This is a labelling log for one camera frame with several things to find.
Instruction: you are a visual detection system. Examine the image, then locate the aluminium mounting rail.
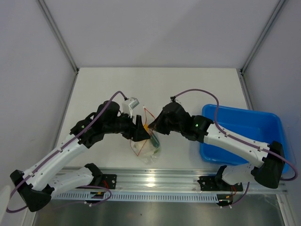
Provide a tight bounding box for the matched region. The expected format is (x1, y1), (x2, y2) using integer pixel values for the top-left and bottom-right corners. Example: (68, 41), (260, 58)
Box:
(54, 167), (287, 196)

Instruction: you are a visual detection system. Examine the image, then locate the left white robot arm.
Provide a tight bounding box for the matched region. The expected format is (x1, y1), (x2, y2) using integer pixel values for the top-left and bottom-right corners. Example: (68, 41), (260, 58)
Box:
(10, 97), (150, 212)

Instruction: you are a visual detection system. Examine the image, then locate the left black base bracket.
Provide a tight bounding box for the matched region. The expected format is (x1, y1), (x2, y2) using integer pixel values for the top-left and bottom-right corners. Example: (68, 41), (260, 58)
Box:
(100, 174), (117, 189)

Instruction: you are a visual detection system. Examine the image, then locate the clear orange zip top bag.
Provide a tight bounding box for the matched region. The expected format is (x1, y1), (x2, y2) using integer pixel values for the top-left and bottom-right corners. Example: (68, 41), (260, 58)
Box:
(130, 106), (161, 164)

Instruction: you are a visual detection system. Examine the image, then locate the blue plastic bin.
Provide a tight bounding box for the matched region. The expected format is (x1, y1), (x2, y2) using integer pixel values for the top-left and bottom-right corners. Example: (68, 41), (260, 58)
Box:
(199, 106), (289, 165)

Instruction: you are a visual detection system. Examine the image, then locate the green toy cucumber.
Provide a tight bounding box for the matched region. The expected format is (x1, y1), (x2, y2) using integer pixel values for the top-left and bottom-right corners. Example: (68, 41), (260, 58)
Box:
(150, 132), (160, 148)

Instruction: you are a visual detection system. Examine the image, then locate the purple cable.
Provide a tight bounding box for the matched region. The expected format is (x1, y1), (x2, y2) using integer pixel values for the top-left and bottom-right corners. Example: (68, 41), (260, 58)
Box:
(171, 89), (298, 181)
(6, 90), (127, 214)

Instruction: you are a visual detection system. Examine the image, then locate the right black base bracket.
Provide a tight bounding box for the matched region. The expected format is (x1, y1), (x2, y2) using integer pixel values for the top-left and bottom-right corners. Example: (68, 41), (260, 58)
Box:
(197, 176), (222, 191)

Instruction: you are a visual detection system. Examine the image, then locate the white toy cauliflower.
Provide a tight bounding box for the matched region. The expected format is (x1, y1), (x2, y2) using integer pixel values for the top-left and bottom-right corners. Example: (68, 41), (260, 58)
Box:
(132, 140), (157, 161)

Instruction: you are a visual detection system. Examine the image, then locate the white slotted cable duct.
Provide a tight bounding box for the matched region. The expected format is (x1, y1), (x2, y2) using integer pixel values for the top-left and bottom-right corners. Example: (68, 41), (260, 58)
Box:
(55, 191), (219, 203)

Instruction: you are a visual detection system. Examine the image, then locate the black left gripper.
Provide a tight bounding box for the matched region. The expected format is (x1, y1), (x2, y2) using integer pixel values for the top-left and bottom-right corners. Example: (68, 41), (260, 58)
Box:
(104, 110), (150, 142)

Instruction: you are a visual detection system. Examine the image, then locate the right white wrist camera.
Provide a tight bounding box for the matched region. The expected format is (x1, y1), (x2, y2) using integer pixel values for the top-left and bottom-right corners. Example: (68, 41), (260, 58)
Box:
(170, 96), (181, 105)

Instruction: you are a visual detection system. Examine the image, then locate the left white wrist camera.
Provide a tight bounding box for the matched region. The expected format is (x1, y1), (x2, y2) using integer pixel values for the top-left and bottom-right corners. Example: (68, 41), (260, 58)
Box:
(121, 97), (139, 118)

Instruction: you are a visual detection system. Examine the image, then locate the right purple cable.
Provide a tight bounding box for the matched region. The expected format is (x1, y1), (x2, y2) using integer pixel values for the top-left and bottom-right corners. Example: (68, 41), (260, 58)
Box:
(171, 89), (298, 181)

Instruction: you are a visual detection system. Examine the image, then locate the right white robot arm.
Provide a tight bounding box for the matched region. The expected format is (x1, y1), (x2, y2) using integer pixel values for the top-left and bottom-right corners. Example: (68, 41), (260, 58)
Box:
(148, 102), (285, 190)

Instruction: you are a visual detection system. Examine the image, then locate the black base bracket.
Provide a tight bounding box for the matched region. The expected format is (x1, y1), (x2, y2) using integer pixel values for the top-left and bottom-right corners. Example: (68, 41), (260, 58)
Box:
(100, 174), (117, 189)
(197, 176), (222, 191)

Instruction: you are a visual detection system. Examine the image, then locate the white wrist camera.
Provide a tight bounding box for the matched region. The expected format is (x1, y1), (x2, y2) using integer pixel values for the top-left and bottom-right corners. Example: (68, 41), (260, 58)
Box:
(170, 96), (181, 105)
(121, 97), (139, 118)

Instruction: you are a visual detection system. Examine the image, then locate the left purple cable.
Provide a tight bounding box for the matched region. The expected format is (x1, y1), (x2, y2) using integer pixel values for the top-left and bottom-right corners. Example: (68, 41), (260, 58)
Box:
(6, 90), (127, 214)

